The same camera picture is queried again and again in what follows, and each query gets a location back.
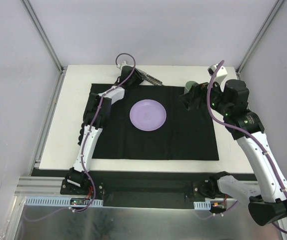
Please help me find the green cup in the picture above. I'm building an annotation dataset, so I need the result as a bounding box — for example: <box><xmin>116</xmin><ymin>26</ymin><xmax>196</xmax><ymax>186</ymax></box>
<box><xmin>184</xmin><ymin>81</ymin><xmax>196</xmax><ymax>94</ymax></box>

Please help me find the black cloth placemat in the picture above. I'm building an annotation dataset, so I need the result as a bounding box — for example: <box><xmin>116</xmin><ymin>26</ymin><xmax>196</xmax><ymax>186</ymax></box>
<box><xmin>93</xmin><ymin>85</ymin><xmax>219</xmax><ymax>161</ymax></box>

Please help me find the purple plate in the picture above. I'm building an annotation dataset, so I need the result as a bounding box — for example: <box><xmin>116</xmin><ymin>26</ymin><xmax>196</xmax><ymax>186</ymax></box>
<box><xmin>129</xmin><ymin>99</ymin><xmax>167</xmax><ymax>132</ymax></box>

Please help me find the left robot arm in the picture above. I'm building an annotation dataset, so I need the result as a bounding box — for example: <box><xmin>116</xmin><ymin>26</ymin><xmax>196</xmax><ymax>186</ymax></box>
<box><xmin>60</xmin><ymin>65</ymin><xmax>143</xmax><ymax>196</ymax></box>

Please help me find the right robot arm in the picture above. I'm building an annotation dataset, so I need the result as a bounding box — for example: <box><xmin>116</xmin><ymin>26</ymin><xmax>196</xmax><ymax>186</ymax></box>
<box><xmin>179</xmin><ymin>79</ymin><xmax>287</xmax><ymax>226</ymax></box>

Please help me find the black handled knife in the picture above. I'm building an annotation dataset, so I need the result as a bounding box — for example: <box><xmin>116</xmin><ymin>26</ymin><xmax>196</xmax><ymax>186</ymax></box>
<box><xmin>137</xmin><ymin>68</ymin><xmax>163</xmax><ymax>86</ymax></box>

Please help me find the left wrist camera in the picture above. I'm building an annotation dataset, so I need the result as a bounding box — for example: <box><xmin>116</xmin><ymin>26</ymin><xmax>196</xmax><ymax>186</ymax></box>
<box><xmin>116</xmin><ymin>60</ymin><xmax>128</xmax><ymax>70</ymax></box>

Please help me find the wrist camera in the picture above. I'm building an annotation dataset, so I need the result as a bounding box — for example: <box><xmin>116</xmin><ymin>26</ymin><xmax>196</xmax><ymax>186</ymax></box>
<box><xmin>207</xmin><ymin>64</ymin><xmax>228</xmax><ymax>84</ymax></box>
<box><xmin>116</xmin><ymin>60</ymin><xmax>128</xmax><ymax>70</ymax></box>

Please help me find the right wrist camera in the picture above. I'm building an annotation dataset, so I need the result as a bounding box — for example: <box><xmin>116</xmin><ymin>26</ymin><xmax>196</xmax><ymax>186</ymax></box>
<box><xmin>207</xmin><ymin>64</ymin><xmax>228</xmax><ymax>84</ymax></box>

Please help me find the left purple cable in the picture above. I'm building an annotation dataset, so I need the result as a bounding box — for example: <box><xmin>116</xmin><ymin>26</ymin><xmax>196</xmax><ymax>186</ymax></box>
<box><xmin>79</xmin><ymin>52</ymin><xmax>137</xmax><ymax>213</ymax></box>

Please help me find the purple cable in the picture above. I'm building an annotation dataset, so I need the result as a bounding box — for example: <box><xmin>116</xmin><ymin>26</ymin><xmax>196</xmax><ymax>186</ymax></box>
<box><xmin>205</xmin><ymin>59</ymin><xmax>287</xmax><ymax>235</ymax></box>
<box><xmin>79</xmin><ymin>52</ymin><xmax>137</xmax><ymax>213</ymax></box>

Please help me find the left aluminium frame post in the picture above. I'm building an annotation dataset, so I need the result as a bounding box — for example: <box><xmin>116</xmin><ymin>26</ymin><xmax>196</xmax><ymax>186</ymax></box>
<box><xmin>20</xmin><ymin>0</ymin><xmax>64</xmax><ymax>73</ymax></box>

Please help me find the aluminium frame post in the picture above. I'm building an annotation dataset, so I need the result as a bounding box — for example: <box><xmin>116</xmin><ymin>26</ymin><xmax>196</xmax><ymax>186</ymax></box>
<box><xmin>20</xmin><ymin>0</ymin><xmax>64</xmax><ymax>73</ymax></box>
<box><xmin>235</xmin><ymin>0</ymin><xmax>287</xmax><ymax>77</ymax></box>

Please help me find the right white cable duct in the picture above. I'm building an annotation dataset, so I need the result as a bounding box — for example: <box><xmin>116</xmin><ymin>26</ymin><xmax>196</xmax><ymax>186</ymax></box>
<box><xmin>193</xmin><ymin>200</ymin><xmax>212</xmax><ymax>211</ymax></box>

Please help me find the white cable duct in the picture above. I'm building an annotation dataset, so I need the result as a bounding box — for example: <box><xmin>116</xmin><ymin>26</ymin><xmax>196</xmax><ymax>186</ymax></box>
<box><xmin>25</xmin><ymin>196</ymin><xmax>104</xmax><ymax>208</ymax></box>
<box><xmin>193</xmin><ymin>200</ymin><xmax>212</xmax><ymax>211</ymax></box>

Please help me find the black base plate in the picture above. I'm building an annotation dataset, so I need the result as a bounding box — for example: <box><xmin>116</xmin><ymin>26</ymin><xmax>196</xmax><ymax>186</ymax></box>
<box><xmin>59</xmin><ymin>169</ymin><xmax>239</xmax><ymax>210</ymax></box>

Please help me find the right aluminium frame post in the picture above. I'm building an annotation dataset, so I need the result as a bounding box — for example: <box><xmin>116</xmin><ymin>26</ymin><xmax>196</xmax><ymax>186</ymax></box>
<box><xmin>235</xmin><ymin>0</ymin><xmax>287</xmax><ymax>77</ymax></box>

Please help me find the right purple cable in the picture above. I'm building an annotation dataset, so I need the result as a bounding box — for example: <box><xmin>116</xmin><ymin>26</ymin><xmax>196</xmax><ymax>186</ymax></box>
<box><xmin>205</xmin><ymin>59</ymin><xmax>287</xmax><ymax>235</ymax></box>

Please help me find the aluminium rail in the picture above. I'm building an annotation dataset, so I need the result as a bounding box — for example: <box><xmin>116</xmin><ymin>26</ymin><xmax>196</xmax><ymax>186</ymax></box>
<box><xmin>14</xmin><ymin>176</ymin><xmax>63</xmax><ymax>196</ymax></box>

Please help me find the left white cable duct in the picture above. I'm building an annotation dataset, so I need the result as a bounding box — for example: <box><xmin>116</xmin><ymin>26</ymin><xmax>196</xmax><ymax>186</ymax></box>
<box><xmin>25</xmin><ymin>196</ymin><xmax>104</xmax><ymax>208</ymax></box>

